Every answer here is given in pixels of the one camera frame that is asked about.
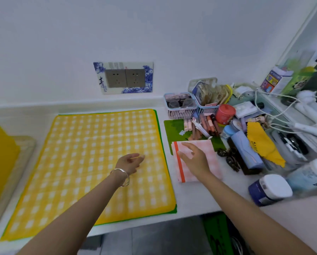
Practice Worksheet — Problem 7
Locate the person's right hand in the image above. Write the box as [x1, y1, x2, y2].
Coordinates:
[176, 142, 215, 181]

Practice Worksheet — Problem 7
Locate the person's left hand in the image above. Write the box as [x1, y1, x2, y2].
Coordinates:
[115, 154, 146, 175]

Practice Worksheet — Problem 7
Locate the person's left forearm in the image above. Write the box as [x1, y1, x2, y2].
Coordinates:
[16, 169, 129, 255]

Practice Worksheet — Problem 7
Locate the person's right forearm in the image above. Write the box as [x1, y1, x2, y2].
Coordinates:
[198, 170, 317, 255]

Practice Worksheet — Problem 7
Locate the green cloth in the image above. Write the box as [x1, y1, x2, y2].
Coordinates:
[164, 119, 227, 156]

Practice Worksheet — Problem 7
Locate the pile of lipstick tubes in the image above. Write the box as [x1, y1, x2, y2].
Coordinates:
[183, 114, 223, 141]

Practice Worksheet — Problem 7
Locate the pink plastic basket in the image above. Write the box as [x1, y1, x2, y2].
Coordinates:
[164, 92, 199, 119]

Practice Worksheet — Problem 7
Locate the black hair clip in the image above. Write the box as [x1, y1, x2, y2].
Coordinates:
[217, 148, 241, 172]

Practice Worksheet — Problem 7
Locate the small blue capped bottle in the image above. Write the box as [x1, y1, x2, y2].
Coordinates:
[222, 125, 237, 139]

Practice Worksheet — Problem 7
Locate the blue plastic basket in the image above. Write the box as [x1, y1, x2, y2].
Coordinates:
[192, 81, 233, 115]

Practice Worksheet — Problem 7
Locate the yellow checked mat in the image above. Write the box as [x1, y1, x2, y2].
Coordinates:
[0, 109, 177, 242]

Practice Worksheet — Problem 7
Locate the red round tin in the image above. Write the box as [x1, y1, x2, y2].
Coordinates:
[215, 104, 236, 125]

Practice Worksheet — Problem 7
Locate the light blue bottle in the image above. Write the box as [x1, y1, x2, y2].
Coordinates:
[229, 130, 265, 169]

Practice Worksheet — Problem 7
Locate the white compact case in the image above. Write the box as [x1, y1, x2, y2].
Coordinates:
[232, 101, 259, 119]

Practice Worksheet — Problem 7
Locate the yellow cloth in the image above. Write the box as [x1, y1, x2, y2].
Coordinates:
[247, 121, 286, 168]

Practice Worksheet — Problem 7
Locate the green bag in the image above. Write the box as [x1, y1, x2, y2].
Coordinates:
[202, 212, 235, 255]

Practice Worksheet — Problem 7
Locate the dark blue jar white lid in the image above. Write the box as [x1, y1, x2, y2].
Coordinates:
[248, 174, 293, 207]

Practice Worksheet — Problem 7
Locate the colourful carton box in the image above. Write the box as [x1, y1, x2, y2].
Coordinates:
[260, 66, 294, 95]

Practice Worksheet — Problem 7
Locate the white plastic bottle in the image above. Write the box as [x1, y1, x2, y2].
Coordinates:
[285, 158, 317, 194]

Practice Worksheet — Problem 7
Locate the white hair styling tool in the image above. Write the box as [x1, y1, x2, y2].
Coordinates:
[288, 122, 317, 140]

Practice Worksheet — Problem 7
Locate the green panda print box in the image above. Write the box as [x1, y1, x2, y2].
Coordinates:
[280, 66, 317, 98]

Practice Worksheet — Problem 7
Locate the yellow plastic bin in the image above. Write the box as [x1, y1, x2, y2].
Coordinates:
[0, 103, 21, 219]

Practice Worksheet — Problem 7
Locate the silver bracelet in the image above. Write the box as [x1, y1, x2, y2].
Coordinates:
[110, 168, 130, 187]

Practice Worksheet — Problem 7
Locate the grey wall socket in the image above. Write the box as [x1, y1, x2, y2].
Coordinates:
[105, 69, 126, 88]
[125, 69, 146, 88]

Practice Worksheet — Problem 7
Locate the blue white socket frame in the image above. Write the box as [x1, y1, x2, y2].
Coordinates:
[93, 62, 154, 94]

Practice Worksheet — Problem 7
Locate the white cable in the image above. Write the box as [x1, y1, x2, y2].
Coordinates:
[253, 89, 309, 134]

